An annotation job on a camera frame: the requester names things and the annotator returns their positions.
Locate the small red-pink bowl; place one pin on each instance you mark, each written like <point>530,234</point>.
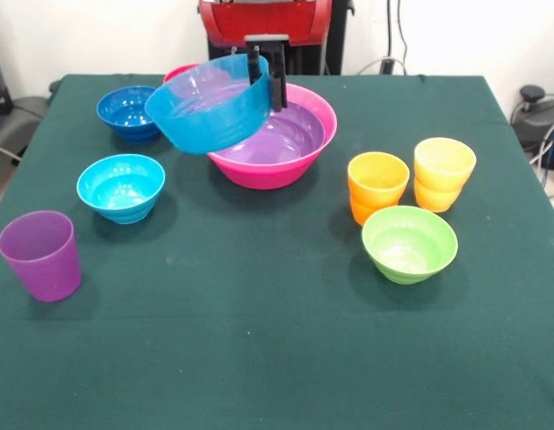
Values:
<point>176,74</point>

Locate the large pink bowl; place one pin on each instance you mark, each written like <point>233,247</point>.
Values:
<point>277,172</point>

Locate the yellow cup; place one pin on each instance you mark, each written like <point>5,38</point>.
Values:
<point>445,163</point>

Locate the dark blue bowl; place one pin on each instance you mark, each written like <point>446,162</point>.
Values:
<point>124,121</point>

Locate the blue ringed flat-bottom bowl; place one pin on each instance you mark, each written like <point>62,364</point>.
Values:
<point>214,127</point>

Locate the purple bowl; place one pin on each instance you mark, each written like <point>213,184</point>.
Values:
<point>281,139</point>

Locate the cyan bowl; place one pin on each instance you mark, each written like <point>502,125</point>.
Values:
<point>120,190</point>

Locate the green bowl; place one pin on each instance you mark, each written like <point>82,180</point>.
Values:
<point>407,251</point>

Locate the black power plug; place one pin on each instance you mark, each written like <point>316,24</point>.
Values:
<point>387,66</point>

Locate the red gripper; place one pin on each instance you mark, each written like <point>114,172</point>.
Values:
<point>265,20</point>

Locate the dark green tablecloth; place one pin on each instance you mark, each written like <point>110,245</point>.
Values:
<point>304,336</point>

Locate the purple cup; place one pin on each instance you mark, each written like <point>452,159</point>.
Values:
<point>41,264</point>

